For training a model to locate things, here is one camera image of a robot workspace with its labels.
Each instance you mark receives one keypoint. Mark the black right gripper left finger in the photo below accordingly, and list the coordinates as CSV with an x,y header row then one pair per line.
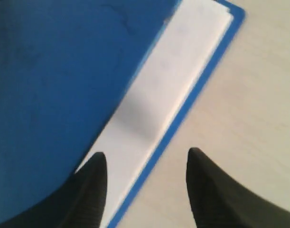
x,y
78,203

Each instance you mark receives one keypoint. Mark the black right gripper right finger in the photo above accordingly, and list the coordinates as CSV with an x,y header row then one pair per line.
x,y
219,201

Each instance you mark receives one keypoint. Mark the blue ring binder notebook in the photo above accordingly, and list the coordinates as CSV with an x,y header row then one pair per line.
x,y
65,67

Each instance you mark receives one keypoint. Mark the white notebook paper pages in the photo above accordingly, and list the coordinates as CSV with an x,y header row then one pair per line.
x,y
138,133

